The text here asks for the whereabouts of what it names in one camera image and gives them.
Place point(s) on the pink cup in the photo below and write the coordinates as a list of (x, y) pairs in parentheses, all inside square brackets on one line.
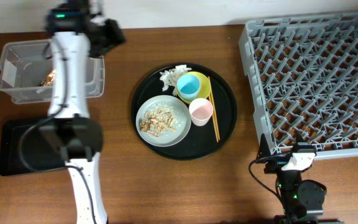
[(201, 110)]

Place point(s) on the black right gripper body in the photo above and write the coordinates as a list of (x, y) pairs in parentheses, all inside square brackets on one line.
[(281, 158)]

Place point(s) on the light blue cup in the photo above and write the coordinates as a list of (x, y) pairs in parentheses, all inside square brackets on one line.
[(188, 87)]

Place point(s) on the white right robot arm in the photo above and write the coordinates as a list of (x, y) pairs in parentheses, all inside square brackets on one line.
[(302, 200)]

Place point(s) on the yellow bowl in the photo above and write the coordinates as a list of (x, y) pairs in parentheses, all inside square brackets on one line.
[(204, 90)]

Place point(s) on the round black tray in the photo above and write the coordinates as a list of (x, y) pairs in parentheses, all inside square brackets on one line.
[(200, 140)]

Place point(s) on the black rectangular tray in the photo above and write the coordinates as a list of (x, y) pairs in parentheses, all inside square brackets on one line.
[(37, 151)]

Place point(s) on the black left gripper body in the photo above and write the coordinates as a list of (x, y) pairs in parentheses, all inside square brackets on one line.
[(110, 37)]

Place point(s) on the clear plastic bin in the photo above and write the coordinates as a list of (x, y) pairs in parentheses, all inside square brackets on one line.
[(23, 68)]

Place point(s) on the wooden chopstick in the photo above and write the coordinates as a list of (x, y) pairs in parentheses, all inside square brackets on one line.
[(210, 85), (215, 123)]

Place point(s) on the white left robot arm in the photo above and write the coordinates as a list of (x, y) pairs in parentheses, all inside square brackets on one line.
[(78, 31)]

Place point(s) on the food scraps on plate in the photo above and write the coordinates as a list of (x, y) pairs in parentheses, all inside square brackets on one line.
[(158, 118)]

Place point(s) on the grey plate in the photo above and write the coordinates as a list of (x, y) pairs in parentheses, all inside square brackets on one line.
[(166, 139)]

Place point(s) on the white napkin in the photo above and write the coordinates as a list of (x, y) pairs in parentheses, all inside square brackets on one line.
[(170, 77)]

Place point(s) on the grey dishwasher rack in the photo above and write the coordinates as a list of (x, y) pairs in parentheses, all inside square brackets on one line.
[(303, 74)]

